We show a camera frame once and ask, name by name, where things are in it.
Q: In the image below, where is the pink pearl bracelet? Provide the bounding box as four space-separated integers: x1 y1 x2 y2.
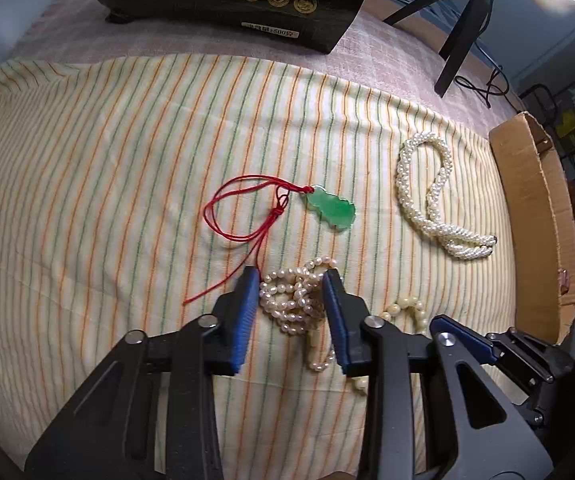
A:
259 257 341 372

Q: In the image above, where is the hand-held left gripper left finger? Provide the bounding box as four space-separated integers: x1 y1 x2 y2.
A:
24 266 261 480

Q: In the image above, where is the black printed bag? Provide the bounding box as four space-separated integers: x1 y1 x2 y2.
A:
85 0 385 55

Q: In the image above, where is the cardboard box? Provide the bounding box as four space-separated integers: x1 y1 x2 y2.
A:
489 111 575 345

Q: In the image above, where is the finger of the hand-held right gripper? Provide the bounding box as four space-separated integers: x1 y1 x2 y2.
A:
429 314 499 367

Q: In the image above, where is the pink plaid sheet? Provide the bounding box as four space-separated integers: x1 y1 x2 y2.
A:
10 0 523 136

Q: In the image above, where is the striped cloth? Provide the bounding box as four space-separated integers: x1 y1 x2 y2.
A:
0 52 523 480

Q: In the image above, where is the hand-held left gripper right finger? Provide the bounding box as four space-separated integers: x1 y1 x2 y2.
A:
321 268 553 480

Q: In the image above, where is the green jade pendant red cord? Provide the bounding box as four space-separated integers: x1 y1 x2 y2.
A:
182 175 358 307

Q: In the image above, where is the black tripod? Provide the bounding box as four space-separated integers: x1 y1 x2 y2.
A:
382 0 505 98

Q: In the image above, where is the black cable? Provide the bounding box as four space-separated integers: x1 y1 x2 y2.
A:
455 66 511 109

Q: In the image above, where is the black low rack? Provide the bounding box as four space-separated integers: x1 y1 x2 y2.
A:
520 84 558 126

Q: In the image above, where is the yellow bead bracelet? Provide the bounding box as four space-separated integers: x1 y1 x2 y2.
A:
352 297 431 396

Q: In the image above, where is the white twisted pearl necklace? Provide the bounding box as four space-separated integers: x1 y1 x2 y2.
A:
396 131 498 261

